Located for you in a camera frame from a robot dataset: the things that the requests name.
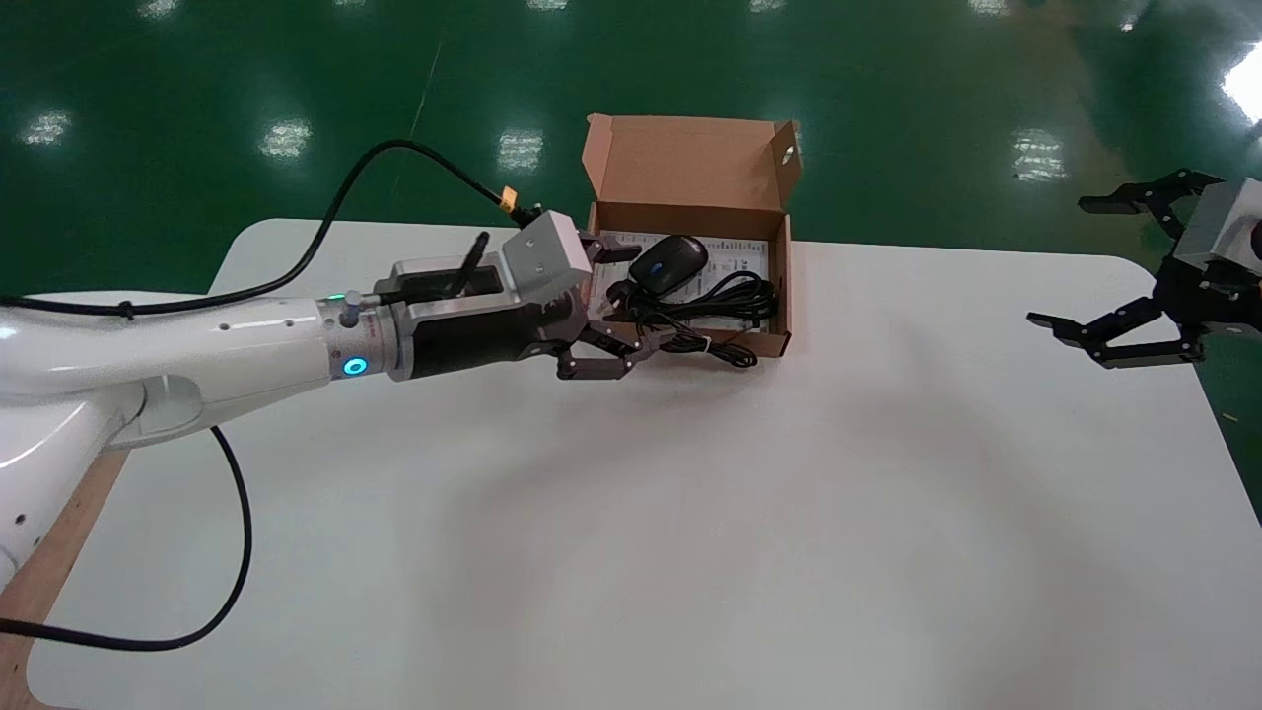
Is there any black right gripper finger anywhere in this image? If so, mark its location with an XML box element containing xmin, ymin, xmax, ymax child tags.
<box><xmin>1024</xmin><ymin>294</ymin><xmax>1208</xmax><ymax>372</ymax></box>
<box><xmin>1077</xmin><ymin>169</ymin><xmax>1226</xmax><ymax>240</ymax></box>

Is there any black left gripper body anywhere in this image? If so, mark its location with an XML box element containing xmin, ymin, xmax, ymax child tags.
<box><xmin>410</xmin><ymin>289</ymin><xmax>595</xmax><ymax>383</ymax></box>

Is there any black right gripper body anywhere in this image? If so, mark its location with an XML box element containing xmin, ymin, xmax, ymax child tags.
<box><xmin>1157</xmin><ymin>256</ymin><xmax>1262</xmax><ymax>343</ymax></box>

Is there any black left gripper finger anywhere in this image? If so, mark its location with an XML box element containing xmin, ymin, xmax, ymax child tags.
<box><xmin>555</xmin><ymin>328</ymin><xmax>683</xmax><ymax>384</ymax></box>
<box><xmin>580</xmin><ymin>232</ymin><xmax>644</xmax><ymax>267</ymax></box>

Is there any black wired computer mouse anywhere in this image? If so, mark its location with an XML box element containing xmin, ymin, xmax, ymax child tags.
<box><xmin>605</xmin><ymin>234</ymin><xmax>761</xmax><ymax>372</ymax></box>

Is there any black power cable with plug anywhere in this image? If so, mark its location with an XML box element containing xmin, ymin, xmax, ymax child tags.
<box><xmin>631</xmin><ymin>271</ymin><xmax>781</xmax><ymax>333</ymax></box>

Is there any brown cardboard storage box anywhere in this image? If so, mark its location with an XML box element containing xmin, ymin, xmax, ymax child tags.
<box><xmin>581</xmin><ymin>112</ymin><xmax>804</xmax><ymax>360</ymax></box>

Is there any white printed instruction sheet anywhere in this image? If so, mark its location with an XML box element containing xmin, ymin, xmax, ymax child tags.
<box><xmin>595</xmin><ymin>231</ymin><xmax>771</xmax><ymax>332</ymax></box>

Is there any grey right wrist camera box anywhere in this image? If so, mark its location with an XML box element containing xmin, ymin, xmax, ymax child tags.
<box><xmin>1172</xmin><ymin>177</ymin><xmax>1262</xmax><ymax>269</ymax></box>

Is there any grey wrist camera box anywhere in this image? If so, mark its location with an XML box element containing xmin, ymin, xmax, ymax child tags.
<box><xmin>497</xmin><ymin>208</ymin><xmax>595</xmax><ymax>304</ymax></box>
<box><xmin>1172</xmin><ymin>177</ymin><xmax>1262</xmax><ymax>269</ymax></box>

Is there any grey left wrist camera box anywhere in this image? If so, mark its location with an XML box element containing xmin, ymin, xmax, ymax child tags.
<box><xmin>497</xmin><ymin>208</ymin><xmax>595</xmax><ymax>304</ymax></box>

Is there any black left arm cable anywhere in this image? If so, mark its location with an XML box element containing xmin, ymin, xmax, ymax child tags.
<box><xmin>0</xmin><ymin>140</ymin><xmax>541</xmax><ymax>653</ymax></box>

